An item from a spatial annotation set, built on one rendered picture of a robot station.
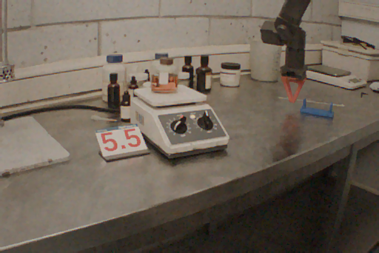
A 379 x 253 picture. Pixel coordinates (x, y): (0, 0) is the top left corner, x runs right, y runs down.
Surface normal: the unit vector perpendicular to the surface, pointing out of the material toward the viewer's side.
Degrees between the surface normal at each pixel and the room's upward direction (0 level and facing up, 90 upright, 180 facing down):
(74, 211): 0
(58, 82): 90
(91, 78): 90
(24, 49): 90
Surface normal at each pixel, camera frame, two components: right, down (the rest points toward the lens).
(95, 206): 0.03, -0.95
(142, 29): 0.62, 0.26
